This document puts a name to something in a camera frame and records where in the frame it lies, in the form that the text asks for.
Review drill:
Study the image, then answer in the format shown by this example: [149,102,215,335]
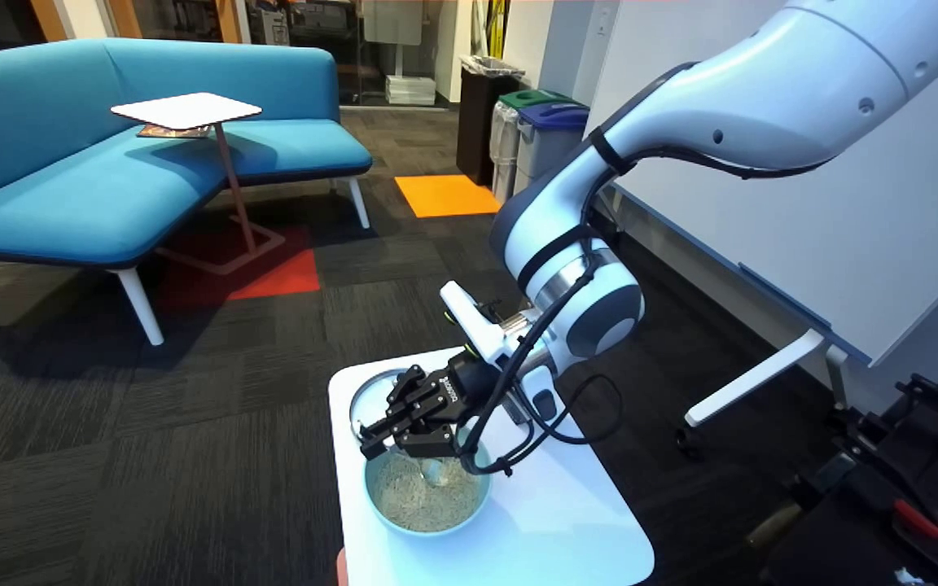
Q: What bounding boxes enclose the large white board panel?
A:
[597,60,938,368]

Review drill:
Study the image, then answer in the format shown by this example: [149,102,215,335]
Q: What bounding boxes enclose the round glass lid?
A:
[346,368,411,458]

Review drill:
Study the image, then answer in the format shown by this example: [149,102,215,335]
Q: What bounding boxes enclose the blue lid trash bin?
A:
[515,102,594,201]

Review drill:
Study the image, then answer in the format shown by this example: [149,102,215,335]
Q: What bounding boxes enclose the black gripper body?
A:
[425,356,510,458]

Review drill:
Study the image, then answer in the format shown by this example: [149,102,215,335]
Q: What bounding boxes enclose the white spoon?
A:
[420,453,456,492]

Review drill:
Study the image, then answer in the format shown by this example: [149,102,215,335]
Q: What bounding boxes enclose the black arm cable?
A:
[453,241,624,483]

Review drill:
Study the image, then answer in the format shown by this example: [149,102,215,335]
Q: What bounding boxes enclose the white side table orange base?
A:
[323,344,658,586]

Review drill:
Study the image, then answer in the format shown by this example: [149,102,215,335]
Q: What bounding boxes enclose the long blue sofa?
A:
[0,37,377,352]

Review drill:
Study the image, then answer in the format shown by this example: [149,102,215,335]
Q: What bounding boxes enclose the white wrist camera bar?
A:
[437,278,529,370]

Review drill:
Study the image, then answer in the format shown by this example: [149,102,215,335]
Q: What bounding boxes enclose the red black bar clamp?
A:
[887,492,938,543]

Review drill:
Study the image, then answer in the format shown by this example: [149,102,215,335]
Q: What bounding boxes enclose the light blue bowl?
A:
[361,443,496,543]

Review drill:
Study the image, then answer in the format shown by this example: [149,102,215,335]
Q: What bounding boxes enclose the white storage box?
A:
[383,72,444,111]

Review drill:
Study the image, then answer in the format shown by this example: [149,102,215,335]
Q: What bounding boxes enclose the white support bar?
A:
[682,327,829,430]

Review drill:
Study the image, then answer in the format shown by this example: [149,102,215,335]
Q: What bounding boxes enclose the white laptop table orange legs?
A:
[109,87,289,279]

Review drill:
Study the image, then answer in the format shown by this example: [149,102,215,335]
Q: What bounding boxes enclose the beige grain contents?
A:
[368,453,487,534]

